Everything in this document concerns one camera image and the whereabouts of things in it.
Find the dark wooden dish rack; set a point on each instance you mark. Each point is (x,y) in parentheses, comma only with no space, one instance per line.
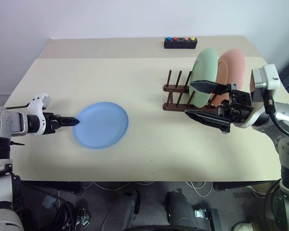
(173,88)

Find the green plate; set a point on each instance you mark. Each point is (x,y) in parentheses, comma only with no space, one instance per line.
(203,67)

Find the blue plate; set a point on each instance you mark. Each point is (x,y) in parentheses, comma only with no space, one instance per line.
(103,127)

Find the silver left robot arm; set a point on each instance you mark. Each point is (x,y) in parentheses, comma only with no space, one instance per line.
(7,122)

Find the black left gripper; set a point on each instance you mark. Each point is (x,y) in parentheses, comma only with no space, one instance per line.
(51,122)

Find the white shoe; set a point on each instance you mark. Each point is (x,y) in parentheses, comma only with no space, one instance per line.
(243,227)

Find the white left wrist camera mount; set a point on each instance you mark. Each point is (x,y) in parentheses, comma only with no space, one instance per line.
(38,106)

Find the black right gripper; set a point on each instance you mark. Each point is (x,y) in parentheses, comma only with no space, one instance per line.
(240,106)

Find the metal caster wheel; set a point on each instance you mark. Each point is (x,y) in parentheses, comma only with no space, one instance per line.
(83,216)

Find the black button box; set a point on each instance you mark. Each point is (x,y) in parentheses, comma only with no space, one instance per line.
(180,44)

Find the olive trouser leg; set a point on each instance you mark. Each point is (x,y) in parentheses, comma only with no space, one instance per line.
(262,190)

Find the dark rounded shape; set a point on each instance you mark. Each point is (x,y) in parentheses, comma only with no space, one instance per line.
(180,209)
(122,209)

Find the black table foot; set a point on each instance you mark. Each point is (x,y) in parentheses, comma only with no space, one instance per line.
(62,187)
(231,186)

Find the beige table mat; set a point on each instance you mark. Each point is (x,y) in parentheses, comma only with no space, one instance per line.
(139,79)

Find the metal bracket with black bar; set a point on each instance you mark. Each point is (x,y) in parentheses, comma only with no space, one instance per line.
(207,216)

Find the pink-red plate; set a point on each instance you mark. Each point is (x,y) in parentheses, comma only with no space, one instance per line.
(231,69)

